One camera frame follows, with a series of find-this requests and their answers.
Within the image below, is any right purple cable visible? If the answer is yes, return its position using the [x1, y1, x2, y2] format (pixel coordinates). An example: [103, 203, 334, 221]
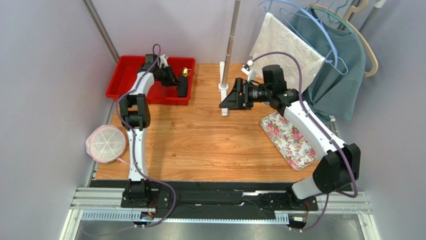
[250, 51, 359, 233]

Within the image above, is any teal shirt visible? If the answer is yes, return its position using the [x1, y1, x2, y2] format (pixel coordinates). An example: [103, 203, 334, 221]
[290, 11, 366, 125]

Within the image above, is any teal hanger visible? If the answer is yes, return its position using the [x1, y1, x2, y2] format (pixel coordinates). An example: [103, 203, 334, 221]
[327, 0, 354, 33]

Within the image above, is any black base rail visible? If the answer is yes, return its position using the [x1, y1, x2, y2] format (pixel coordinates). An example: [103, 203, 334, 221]
[89, 180, 326, 224]

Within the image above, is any red plastic bin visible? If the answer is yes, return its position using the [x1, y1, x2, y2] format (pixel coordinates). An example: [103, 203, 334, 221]
[105, 55, 197, 107]

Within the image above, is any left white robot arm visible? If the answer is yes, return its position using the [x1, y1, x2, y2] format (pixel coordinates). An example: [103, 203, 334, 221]
[118, 54, 169, 207]

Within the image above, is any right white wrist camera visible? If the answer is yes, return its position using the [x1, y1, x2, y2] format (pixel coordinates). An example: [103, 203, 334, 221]
[241, 59, 257, 82]

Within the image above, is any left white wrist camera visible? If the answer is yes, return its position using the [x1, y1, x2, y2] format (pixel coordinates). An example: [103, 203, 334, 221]
[158, 54, 169, 68]

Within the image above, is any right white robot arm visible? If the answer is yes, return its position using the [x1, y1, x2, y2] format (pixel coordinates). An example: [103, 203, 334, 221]
[219, 64, 361, 202]

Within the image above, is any floral tray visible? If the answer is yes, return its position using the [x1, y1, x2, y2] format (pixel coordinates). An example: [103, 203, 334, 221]
[259, 112, 319, 171]

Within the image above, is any white towel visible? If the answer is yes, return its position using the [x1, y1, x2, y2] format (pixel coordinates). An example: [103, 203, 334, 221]
[250, 12, 325, 92]

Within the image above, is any black paper napkin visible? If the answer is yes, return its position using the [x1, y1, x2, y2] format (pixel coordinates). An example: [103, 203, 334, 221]
[176, 73, 189, 98]

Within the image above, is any iridescent spoon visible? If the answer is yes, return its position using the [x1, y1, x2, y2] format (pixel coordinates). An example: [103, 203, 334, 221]
[181, 67, 189, 77]

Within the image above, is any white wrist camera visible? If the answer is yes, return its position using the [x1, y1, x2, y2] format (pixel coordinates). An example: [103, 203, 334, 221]
[241, 59, 257, 82]
[158, 54, 169, 68]

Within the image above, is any white mesh laundry bag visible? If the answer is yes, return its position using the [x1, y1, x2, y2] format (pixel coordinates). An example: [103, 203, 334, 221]
[85, 125, 130, 166]

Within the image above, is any beige wooden hanger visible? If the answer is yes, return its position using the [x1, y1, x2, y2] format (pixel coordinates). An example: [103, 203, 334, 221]
[306, 0, 379, 77]

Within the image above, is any blue wire hanger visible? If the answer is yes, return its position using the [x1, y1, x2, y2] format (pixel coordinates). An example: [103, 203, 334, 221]
[257, 0, 349, 76]

